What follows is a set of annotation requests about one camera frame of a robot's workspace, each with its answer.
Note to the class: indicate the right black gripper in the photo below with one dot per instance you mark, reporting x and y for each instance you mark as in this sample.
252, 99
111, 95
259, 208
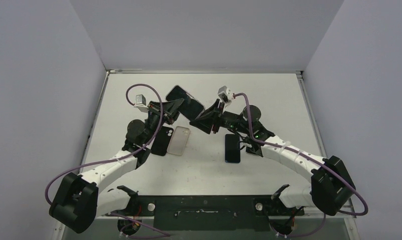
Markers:
217, 117

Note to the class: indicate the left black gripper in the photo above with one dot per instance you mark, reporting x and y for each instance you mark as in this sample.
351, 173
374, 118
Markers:
169, 110

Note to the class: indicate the phone pink case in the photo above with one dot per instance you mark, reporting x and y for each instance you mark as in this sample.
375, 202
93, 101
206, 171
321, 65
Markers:
190, 108
178, 141

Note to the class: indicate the blue-edged black phone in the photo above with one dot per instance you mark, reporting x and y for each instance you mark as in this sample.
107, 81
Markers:
232, 149

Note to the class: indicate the black phone case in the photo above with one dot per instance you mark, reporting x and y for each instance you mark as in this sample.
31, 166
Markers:
161, 141

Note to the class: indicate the white-edged black phone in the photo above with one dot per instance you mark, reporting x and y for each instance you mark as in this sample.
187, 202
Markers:
255, 150

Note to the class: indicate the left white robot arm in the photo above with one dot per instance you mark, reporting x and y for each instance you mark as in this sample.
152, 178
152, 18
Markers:
83, 197

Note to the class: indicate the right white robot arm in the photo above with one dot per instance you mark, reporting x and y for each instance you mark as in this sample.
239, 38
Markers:
330, 183

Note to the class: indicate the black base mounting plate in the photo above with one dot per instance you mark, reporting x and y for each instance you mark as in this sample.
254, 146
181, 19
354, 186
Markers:
211, 212

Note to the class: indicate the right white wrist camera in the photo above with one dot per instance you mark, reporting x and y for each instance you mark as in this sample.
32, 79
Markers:
226, 95

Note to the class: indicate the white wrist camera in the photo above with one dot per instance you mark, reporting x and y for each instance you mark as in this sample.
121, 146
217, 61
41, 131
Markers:
226, 95
140, 100

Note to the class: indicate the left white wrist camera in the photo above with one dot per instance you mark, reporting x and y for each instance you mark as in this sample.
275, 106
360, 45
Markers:
140, 100

